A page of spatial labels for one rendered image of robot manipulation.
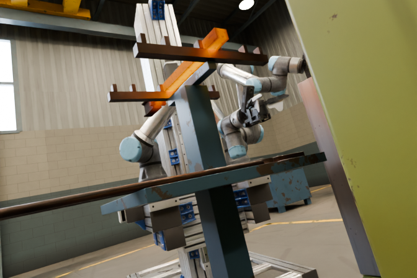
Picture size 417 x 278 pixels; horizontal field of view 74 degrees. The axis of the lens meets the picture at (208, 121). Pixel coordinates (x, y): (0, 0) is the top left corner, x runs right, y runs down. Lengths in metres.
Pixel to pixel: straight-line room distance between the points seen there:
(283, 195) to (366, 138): 5.43
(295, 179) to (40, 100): 6.25
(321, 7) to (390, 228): 0.27
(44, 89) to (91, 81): 1.17
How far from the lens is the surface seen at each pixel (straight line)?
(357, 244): 0.73
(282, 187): 5.77
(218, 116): 1.38
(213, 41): 0.57
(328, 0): 0.40
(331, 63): 0.38
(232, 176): 0.46
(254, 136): 1.69
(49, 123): 7.83
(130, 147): 1.34
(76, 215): 7.49
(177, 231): 1.36
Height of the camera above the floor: 0.71
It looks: 14 degrees up
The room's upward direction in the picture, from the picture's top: 14 degrees counter-clockwise
